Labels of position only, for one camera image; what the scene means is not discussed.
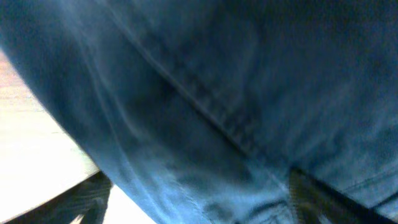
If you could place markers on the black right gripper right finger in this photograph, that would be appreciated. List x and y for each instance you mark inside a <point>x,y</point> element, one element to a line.
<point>315,202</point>

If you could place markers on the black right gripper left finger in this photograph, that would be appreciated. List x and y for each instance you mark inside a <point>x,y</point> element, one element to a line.
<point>88,199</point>

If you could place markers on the dark blue denim shorts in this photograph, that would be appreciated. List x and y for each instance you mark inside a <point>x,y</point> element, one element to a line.
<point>200,109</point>

